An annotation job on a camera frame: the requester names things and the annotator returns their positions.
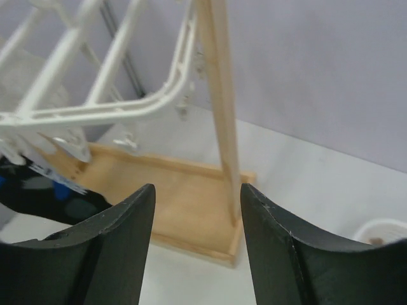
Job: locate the wooden hanger rack stand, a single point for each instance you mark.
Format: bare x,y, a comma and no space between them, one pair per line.
197,205

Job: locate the white plastic clip hanger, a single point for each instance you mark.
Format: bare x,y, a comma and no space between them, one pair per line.
35,123

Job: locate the beige brown sock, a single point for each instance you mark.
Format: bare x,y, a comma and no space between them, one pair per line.
376,241

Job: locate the white perforated sock basket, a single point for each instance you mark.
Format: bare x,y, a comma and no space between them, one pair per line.
389,230

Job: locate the black blue sports sock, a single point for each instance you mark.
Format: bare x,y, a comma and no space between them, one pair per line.
40,191

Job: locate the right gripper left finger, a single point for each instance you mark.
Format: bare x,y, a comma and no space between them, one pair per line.
98,261

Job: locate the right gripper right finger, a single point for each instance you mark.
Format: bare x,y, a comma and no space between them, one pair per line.
295,262

